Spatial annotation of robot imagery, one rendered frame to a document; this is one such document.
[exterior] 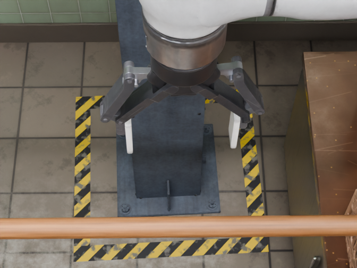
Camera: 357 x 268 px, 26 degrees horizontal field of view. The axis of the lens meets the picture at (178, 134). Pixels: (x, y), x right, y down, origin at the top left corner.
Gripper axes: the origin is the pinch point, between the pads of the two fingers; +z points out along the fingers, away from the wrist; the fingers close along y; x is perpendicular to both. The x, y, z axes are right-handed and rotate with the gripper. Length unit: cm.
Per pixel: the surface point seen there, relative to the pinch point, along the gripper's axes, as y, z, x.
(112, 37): 14, 128, -119
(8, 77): 50, 131, -106
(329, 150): -40, 73, -38
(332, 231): -20.8, 12.6, 9.1
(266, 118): -37, 130, -84
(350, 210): -40, 67, -19
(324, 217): -19.9, 12.1, 7.1
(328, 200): -37, 73, -25
